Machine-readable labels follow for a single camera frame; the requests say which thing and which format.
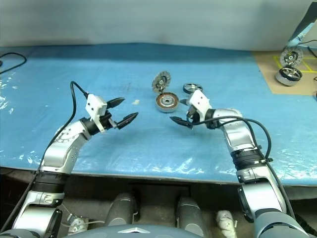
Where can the assembled silver motor spoked cover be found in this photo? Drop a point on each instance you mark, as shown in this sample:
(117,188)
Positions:
(288,75)

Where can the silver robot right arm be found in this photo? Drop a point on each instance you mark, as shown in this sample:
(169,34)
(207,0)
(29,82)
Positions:
(237,134)

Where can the light blue stand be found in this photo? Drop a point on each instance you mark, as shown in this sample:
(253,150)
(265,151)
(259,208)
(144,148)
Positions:
(301,37)

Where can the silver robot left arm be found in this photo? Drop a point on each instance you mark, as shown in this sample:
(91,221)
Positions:
(62,148)

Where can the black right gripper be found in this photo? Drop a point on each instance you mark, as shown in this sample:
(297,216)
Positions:
(193,116)

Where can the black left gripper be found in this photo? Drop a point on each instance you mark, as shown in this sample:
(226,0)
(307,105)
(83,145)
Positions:
(108,121)

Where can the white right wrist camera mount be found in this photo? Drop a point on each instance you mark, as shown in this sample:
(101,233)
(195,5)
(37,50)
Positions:
(200,101)

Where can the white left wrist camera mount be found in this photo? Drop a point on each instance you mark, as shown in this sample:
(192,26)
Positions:
(95,105)

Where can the small white scrap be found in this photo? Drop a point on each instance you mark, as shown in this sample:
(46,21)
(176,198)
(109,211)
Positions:
(135,101)

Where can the brown cardboard sheet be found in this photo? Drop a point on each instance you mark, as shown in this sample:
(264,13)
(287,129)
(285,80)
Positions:
(267,74)

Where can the black spoked motor cover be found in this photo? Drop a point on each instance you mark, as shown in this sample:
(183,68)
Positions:
(189,88)

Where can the silver motor housing copper windings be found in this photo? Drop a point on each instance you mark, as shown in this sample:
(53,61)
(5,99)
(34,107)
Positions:
(167,101)

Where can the blue plastic table sheet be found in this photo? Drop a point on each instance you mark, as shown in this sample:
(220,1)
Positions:
(74,69)

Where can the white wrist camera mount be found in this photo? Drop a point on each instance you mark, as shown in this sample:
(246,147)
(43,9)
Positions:
(95,105)
(200,101)

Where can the dark grey rounded shape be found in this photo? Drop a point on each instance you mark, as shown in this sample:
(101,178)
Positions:
(189,215)
(122,208)

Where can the silver toothed rotor disc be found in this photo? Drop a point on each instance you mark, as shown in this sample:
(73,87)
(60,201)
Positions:
(161,80)
(292,55)

